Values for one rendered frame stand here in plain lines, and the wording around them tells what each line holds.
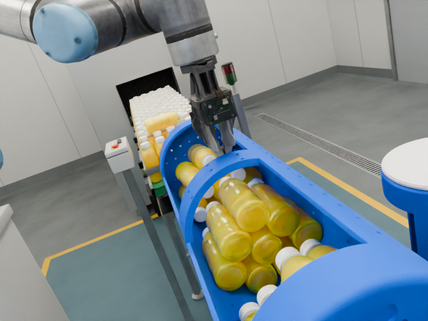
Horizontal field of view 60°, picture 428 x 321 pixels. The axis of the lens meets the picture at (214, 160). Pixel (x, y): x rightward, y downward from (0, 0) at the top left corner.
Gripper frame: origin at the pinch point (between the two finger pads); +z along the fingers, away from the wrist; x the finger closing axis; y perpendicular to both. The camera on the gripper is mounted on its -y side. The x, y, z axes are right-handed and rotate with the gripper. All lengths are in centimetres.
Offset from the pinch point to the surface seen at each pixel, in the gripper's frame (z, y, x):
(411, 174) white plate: 19.5, 5.6, 40.2
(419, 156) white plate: 20, 0, 47
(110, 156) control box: 15, -86, -32
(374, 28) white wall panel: 53, -388, 322
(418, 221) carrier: 29.1, 10.0, 37.2
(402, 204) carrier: 25.4, 6.6, 36.2
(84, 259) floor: 124, -213, -99
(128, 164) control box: 21, -86, -26
